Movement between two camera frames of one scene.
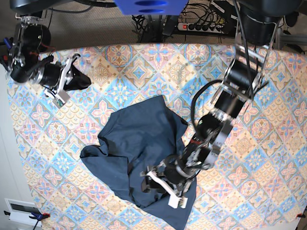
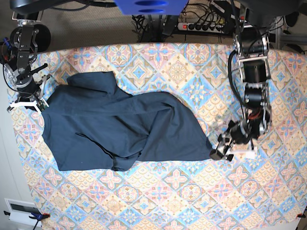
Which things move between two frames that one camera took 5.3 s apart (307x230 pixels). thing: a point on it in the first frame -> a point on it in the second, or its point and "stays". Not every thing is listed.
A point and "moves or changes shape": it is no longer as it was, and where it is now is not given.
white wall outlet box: (20, 211) stays
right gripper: (171, 172) -> (239, 133)
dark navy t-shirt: (133, 137) moves or changes shape
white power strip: (208, 28) stays
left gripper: (52, 76) -> (31, 95)
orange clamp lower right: (301, 215) stays
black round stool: (40, 38) stays
